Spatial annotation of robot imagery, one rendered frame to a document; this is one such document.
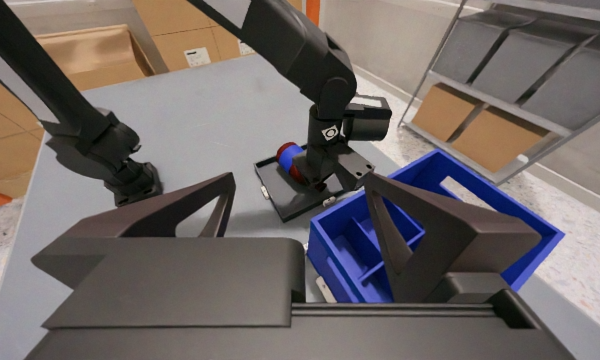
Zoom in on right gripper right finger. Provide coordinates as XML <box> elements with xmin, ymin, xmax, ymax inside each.
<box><xmin>364</xmin><ymin>171</ymin><xmax>541</xmax><ymax>303</ymax></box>

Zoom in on blue plastic crate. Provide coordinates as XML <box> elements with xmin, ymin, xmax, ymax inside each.
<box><xmin>308</xmin><ymin>149</ymin><xmax>566</xmax><ymax>303</ymax></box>

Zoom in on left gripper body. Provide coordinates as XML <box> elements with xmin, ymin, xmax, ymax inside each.
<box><xmin>292</xmin><ymin>137</ymin><xmax>338</xmax><ymax>181</ymax></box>

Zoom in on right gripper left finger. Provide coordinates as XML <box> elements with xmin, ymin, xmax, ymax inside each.
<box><xmin>60</xmin><ymin>172</ymin><xmax>236</xmax><ymax>238</ymax></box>

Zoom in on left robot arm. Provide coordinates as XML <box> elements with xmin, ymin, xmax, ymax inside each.
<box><xmin>0</xmin><ymin>0</ymin><xmax>393</xmax><ymax>208</ymax></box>

